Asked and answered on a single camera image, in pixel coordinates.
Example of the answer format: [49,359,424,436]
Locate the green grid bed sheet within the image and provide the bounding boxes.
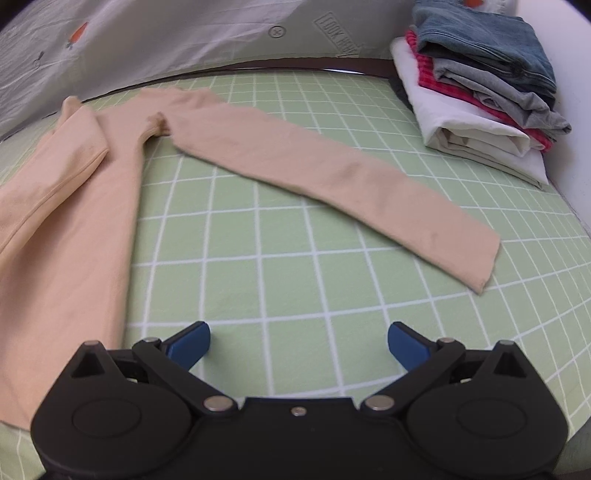
[0,69,591,480]

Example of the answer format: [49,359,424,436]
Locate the beige long sleeve shirt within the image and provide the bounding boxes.
[1,88,500,429]

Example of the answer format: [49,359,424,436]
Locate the folded grey garment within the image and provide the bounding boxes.
[433,58,572,137]

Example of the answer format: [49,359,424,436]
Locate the folded blue jeans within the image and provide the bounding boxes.
[412,1,557,106]

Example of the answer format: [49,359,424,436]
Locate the folded red striped garment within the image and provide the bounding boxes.
[404,29,554,153]

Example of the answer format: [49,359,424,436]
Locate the folded white garment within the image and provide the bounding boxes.
[391,37,549,189]

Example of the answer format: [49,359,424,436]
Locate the grey printed bed sheet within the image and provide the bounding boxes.
[1,0,413,136]

